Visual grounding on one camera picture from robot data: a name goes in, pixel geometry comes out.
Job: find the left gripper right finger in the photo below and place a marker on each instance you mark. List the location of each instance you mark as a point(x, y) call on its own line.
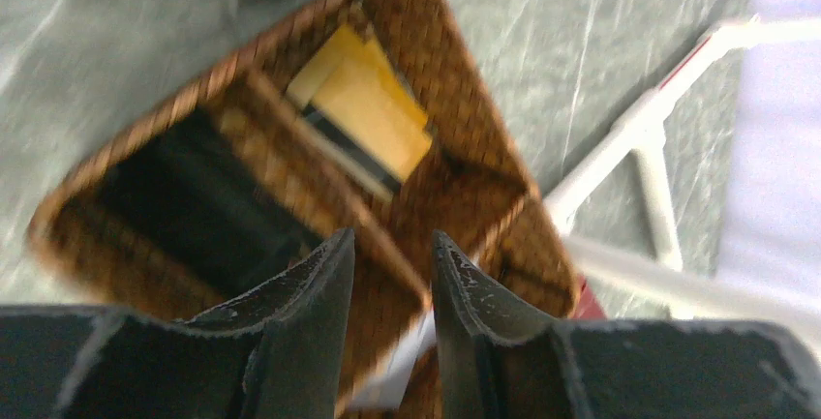
point(501, 357)

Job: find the red leather wallet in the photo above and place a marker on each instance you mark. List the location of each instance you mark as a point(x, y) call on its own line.
point(588, 306)

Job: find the brown woven divided basket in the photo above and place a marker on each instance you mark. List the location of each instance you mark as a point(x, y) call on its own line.
point(473, 185)

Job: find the black card in basket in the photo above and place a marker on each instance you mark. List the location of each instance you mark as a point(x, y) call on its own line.
point(187, 192)

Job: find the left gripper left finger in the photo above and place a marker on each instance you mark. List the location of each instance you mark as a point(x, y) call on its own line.
point(275, 351)

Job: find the cards in basket front compartment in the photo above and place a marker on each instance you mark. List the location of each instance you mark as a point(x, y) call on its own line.
point(387, 387)

